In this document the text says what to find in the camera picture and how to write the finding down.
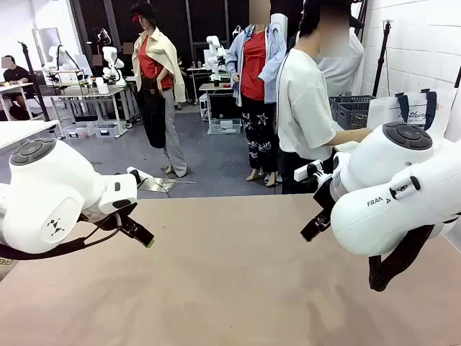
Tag black tripod stand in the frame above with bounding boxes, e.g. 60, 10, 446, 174
372, 19, 394, 98
17, 40, 50, 123

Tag clear storage box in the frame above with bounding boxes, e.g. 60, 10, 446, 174
62, 122, 95, 140
94, 121, 127, 140
208, 117, 243, 136

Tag white side table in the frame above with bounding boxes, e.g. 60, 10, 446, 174
334, 122, 372, 153

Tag black left arm cable sleeve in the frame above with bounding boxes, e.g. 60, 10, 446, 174
0, 215, 122, 261

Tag translucent shopping bag navy handles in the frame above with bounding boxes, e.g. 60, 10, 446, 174
367, 88, 460, 143

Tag person's right forearm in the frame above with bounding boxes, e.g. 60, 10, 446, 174
326, 128, 372, 147

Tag person in white t-shirt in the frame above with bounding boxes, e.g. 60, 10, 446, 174
277, 0, 365, 195

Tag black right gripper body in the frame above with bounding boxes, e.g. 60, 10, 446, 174
312, 176, 339, 218

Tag mannequin with blue shirt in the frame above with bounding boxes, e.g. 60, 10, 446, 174
225, 0, 288, 187

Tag mannequin with cream jacket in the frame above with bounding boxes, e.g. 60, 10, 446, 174
130, 0, 188, 178

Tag mannequin with white garment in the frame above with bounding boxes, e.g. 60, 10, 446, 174
315, 27, 365, 97

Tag seated person black shirt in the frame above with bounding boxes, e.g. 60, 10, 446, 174
1, 55, 34, 120

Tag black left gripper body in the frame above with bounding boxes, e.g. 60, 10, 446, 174
81, 203, 138, 231

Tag grey background work table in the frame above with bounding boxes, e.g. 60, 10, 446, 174
49, 85, 126, 138

